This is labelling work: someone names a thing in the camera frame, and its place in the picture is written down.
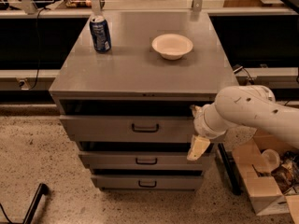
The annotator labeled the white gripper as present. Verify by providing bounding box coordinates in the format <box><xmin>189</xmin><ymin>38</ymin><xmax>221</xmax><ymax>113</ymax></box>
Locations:
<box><xmin>187</xmin><ymin>104</ymin><xmax>234</xmax><ymax>161</ymax></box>

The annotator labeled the grey top drawer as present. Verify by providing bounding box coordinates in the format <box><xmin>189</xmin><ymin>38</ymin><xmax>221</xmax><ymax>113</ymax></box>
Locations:
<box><xmin>59</xmin><ymin>114</ymin><xmax>227</xmax><ymax>144</ymax></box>

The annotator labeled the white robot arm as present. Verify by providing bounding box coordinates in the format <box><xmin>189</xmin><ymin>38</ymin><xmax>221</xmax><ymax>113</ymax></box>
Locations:
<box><xmin>187</xmin><ymin>85</ymin><xmax>299</xmax><ymax>161</ymax></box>

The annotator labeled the grey metal drawer cabinet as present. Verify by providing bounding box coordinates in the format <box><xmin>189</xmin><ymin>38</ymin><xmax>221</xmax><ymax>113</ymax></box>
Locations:
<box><xmin>50</xmin><ymin>11</ymin><xmax>236</xmax><ymax>177</ymax></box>

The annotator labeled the grey bottom drawer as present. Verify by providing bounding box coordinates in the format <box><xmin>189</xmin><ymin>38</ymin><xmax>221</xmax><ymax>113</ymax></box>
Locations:
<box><xmin>91</xmin><ymin>175</ymin><xmax>204</xmax><ymax>190</ymax></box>

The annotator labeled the black bar on floor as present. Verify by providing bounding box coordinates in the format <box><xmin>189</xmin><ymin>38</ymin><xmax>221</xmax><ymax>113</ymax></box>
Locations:
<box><xmin>218</xmin><ymin>143</ymin><xmax>242</xmax><ymax>195</ymax></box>

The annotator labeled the clear plastic cup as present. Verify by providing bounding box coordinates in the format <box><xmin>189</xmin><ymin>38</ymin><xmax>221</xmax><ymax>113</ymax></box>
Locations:
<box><xmin>262</xmin><ymin>149</ymin><xmax>280</xmax><ymax>173</ymax></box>

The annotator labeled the cardboard box with trash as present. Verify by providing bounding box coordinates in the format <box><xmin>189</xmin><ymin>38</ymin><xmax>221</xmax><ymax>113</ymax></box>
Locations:
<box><xmin>232</xmin><ymin>130</ymin><xmax>299</xmax><ymax>224</ymax></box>

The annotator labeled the white paper bowl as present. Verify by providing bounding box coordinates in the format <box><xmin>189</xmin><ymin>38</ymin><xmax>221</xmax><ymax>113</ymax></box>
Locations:
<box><xmin>151</xmin><ymin>34</ymin><xmax>193</xmax><ymax>61</ymax></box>

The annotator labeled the blue soda can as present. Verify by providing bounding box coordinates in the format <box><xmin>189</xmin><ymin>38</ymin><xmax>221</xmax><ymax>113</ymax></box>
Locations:
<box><xmin>89</xmin><ymin>16</ymin><xmax>111</xmax><ymax>52</ymax></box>

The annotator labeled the black chair leg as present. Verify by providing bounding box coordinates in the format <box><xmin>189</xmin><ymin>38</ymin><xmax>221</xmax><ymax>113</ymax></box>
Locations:
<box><xmin>22</xmin><ymin>183</ymin><xmax>49</xmax><ymax>224</ymax></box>

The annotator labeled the black power cable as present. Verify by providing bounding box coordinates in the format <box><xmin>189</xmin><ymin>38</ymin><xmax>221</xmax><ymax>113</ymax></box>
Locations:
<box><xmin>29</xmin><ymin>7</ymin><xmax>50</xmax><ymax>91</ymax></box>

